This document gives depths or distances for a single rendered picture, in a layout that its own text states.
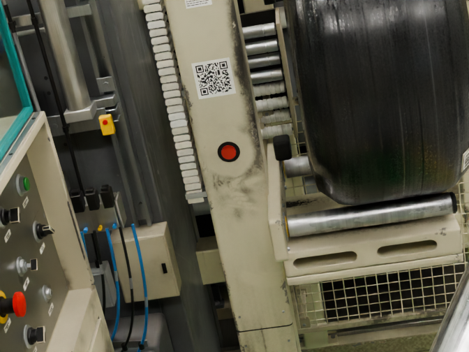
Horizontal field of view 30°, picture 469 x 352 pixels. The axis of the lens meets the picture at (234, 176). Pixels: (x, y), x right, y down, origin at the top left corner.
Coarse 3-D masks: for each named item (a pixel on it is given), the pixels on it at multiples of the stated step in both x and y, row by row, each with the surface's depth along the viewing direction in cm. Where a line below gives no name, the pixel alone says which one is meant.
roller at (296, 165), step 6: (300, 156) 203; (306, 156) 203; (288, 162) 202; (294, 162) 202; (300, 162) 202; (306, 162) 202; (288, 168) 202; (294, 168) 202; (300, 168) 202; (306, 168) 202; (288, 174) 202; (294, 174) 202; (300, 174) 203; (306, 174) 203; (312, 174) 203
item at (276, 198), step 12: (276, 168) 193; (276, 180) 188; (276, 192) 183; (276, 204) 178; (276, 216) 173; (276, 228) 172; (288, 228) 183; (276, 240) 174; (288, 240) 178; (276, 252) 175
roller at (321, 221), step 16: (448, 192) 175; (336, 208) 178; (352, 208) 176; (368, 208) 175; (384, 208) 175; (400, 208) 174; (416, 208) 174; (432, 208) 174; (448, 208) 174; (288, 224) 177; (304, 224) 176; (320, 224) 176; (336, 224) 176; (352, 224) 176; (368, 224) 176
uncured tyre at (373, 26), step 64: (320, 0) 149; (384, 0) 148; (448, 0) 147; (320, 64) 149; (384, 64) 148; (448, 64) 148; (320, 128) 155; (384, 128) 152; (448, 128) 152; (384, 192) 166
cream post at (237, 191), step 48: (192, 48) 169; (240, 48) 169; (192, 96) 173; (240, 96) 173; (240, 144) 177; (240, 192) 182; (240, 240) 187; (240, 288) 192; (288, 288) 201; (240, 336) 198; (288, 336) 197
